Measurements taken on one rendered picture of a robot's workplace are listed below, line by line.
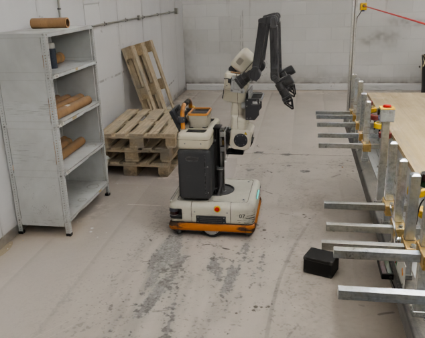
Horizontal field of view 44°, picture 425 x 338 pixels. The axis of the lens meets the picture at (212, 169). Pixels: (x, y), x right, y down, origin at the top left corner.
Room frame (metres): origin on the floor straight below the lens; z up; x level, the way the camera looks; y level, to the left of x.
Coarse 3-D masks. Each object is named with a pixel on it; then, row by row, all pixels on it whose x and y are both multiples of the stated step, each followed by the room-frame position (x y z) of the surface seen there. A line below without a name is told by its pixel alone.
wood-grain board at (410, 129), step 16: (368, 96) 4.50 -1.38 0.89; (384, 96) 4.42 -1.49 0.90; (400, 96) 4.40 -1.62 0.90; (416, 96) 4.38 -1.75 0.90; (400, 112) 3.80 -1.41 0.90; (416, 112) 3.79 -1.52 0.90; (400, 128) 3.34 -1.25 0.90; (416, 128) 3.33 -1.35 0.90; (400, 144) 2.97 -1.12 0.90; (416, 144) 2.96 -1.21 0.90; (416, 160) 2.66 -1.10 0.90
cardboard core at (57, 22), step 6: (36, 18) 4.33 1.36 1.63; (42, 18) 4.32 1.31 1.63; (48, 18) 4.30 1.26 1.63; (54, 18) 4.29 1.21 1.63; (60, 18) 4.28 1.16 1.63; (66, 18) 4.29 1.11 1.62; (30, 24) 4.31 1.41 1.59; (36, 24) 4.30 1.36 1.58; (42, 24) 4.29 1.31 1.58; (48, 24) 4.28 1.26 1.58; (54, 24) 4.27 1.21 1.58; (60, 24) 4.26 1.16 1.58; (66, 24) 4.32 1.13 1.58
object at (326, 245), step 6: (324, 240) 1.84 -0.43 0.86; (330, 240) 1.84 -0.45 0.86; (336, 240) 1.83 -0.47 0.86; (324, 246) 1.82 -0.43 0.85; (330, 246) 1.81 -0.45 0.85; (342, 246) 1.80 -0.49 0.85; (348, 246) 1.80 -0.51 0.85; (354, 246) 1.80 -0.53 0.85; (360, 246) 1.79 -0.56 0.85; (366, 246) 1.79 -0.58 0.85; (372, 246) 1.79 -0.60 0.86; (378, 246) 1.78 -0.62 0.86; (384, 246) 1.78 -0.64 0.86; (390, 246) 1.77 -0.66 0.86; (396, 246) 1.77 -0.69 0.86; (402, 246) 1.77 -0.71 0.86
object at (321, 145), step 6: (318, 144) 3.30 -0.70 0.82; (324, 144) 3.28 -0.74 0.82; (330, 144) 3.28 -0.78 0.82; (336, 144) 3.27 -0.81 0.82; (342, 144) 3.26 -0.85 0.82; (348, 144) 3.26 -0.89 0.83; (354, 144) 3.25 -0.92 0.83; (360, 144) 3.24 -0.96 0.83; (372, 144) 3.23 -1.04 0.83; (378, 144) 3.23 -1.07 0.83
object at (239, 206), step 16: (224, 192) 3.88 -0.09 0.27; (240, 192) 3.85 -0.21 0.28; (256, 192) 3.88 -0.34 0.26; (176, 208) 3.68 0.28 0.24; (192, 208) 3.66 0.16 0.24; (208, 208) 3.64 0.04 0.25; (224, 208) 3.62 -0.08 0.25; (240, 208) 3.60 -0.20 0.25; (256, 208) 3.74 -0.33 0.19; (176, 224) 3.67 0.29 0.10; (192, 224) 3.65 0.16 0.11; (208, 224) 3.64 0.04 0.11; (224, 224) 3.62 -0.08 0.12; (240, 224) 3.60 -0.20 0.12; (256, 224) 3.68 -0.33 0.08
